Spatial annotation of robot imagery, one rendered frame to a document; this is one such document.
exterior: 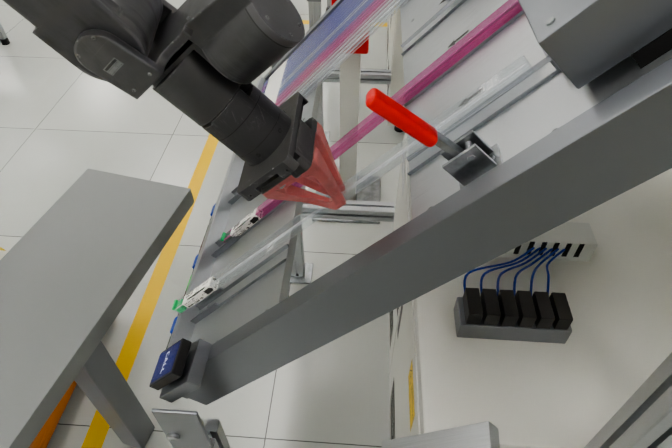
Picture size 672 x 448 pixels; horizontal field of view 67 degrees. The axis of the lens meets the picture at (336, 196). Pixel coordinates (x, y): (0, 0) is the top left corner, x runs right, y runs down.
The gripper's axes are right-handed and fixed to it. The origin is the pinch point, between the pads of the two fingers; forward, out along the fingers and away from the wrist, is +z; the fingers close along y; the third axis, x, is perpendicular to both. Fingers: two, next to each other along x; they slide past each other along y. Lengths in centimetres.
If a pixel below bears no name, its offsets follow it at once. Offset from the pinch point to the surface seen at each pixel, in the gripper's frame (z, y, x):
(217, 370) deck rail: 4.5, -10.2, 21.0
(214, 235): 3.6, 13.3, 28.6
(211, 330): 4.1, -4.4, 23.6
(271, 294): 2.9, -5.2, 11.6
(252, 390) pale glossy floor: 55, 23, 80
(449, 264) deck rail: 4.0, -10.8, -9.2
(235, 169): 3.7, 28.4, 28.2
